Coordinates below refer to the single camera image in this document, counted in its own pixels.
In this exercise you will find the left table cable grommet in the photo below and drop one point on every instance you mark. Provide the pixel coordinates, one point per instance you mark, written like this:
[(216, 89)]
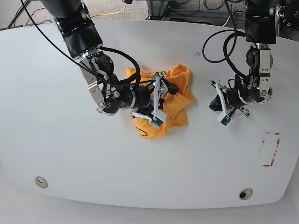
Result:
[(41, 182)]

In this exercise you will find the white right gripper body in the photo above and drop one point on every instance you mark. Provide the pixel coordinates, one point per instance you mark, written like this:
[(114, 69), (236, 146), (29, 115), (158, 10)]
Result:
[(147, 101)]

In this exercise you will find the table cable grommet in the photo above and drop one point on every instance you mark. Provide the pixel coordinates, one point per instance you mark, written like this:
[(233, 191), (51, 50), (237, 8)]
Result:
[(41, 182), (246, 194)]

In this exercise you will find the orange t-shirt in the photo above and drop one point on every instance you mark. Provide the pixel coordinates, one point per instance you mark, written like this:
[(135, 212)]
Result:
[(173, 106)]

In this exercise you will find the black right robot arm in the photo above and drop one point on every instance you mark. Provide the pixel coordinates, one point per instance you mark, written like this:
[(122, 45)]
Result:
[(85, 47)]

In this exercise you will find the aluminium frame stand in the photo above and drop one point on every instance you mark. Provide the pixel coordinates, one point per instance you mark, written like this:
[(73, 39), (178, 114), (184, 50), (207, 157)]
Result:
[(210, 12)]

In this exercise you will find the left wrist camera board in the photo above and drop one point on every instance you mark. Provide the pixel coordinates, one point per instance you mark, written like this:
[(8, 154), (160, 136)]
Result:
[(224, 119)]

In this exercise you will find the red tape rectangle marking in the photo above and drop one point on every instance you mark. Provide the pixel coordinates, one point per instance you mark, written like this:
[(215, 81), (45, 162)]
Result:
[(269, 149)]

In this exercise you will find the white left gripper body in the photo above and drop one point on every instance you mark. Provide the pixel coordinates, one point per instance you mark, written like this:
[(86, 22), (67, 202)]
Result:
[(231, 101)]

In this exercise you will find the right table cable grommet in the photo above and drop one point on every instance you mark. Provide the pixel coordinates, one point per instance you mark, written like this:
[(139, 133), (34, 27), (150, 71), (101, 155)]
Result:
[(246, 194)]

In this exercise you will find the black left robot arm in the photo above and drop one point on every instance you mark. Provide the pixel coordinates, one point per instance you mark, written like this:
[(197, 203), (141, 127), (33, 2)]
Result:
[(253, 88)]

